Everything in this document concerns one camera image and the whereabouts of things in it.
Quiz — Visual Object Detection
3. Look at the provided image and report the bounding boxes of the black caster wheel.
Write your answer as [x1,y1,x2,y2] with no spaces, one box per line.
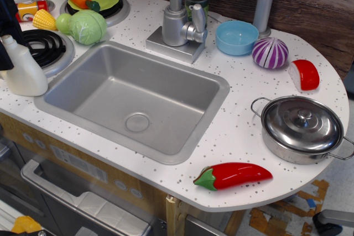
[312,213,343,236]

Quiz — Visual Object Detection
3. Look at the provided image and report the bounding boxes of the grey toy sink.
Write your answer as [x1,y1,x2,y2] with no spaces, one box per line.
[34,41,230,165]

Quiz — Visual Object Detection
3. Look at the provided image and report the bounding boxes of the black coil front burner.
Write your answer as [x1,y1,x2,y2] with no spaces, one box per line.
[23,29,75,78]

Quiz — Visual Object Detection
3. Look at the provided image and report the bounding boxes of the silver toy faucet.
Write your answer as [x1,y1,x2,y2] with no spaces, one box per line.
[146,0,207,64]

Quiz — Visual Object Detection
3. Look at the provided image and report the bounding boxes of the white detergent bottle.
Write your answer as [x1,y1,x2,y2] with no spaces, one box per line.
[1,35,48,97]

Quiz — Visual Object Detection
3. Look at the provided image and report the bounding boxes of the purple striped toy onion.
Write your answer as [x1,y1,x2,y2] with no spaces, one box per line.
[251,37,289,69]

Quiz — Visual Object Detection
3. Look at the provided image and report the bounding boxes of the grey vertical pole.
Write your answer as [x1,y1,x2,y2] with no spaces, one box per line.
[252,0,273,38]

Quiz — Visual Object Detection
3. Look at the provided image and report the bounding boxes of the red toy cheese wedge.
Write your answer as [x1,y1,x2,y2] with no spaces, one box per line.
[288,59,320,92]

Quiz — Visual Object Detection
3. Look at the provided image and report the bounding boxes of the back-right burner under plate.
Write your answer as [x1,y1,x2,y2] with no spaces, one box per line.
[59,0,130,28]

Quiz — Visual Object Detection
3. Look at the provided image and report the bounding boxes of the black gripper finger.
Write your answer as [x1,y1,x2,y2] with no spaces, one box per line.
[0,43,14,71]

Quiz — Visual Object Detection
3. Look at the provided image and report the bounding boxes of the red toy chili pepper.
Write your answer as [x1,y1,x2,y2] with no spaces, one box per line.
[193,162,273,191]

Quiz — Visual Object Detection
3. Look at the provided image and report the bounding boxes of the green toy cabbage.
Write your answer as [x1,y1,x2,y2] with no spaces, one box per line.
[56,9,107,45]

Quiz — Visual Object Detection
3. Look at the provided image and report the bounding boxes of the yellow object bottom left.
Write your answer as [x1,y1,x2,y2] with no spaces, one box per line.
[11,216,42,234]

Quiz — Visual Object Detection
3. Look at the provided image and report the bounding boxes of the dark green toy can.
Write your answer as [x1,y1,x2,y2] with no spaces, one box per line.
[184,0,209,22]

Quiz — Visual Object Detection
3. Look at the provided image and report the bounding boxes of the yellow toy corn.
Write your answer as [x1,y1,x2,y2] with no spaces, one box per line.
[32,9,57,30]

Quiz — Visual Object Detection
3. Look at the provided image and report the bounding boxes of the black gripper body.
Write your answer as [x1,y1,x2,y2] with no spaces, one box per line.
[1,0,25,44]

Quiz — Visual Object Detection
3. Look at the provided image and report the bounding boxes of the red toy ketchup bottle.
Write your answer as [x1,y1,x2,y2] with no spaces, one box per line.
[15,1,48,22]

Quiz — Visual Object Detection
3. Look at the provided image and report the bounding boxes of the light blue plastic bowl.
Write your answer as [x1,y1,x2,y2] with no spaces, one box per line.
[216,20,259,56]

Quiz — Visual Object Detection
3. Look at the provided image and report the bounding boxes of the silver oven door handle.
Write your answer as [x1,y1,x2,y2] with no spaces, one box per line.
[21,160,151,235]

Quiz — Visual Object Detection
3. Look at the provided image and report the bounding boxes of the stainless steel pot with lid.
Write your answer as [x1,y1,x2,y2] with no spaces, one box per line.
[251,96,353,165]

